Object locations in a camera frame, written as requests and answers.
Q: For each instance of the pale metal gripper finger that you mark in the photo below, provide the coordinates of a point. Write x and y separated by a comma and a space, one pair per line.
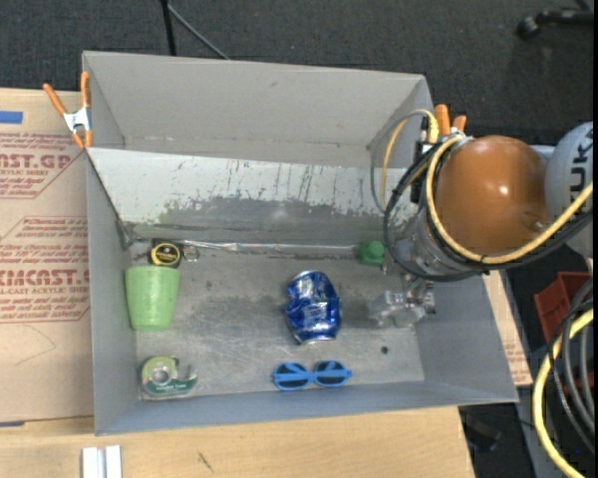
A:
401, 318
388, 301

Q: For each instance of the small green plastic toy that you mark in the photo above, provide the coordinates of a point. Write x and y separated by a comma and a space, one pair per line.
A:
371, 253

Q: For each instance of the crushed blue drink can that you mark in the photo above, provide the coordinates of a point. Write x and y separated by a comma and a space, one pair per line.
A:
313, 307

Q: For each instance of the blue sunglasses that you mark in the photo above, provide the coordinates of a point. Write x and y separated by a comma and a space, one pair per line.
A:
329, 374

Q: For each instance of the grey metal bin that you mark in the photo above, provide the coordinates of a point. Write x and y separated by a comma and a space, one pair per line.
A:
259, 297

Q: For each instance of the small metal nut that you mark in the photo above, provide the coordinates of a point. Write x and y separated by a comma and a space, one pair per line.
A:
192, 253

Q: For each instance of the yellow and black tape measure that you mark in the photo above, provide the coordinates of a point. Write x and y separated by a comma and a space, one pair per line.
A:
165, 254

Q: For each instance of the light green plastic cup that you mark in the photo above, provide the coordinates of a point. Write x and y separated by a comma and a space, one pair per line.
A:
152, 297

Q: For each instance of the green tape dispenser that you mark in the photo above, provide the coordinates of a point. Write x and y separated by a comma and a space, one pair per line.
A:
162, 377

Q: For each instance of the brown cardboard board red print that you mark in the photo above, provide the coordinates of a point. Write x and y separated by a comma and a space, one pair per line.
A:
40, 247

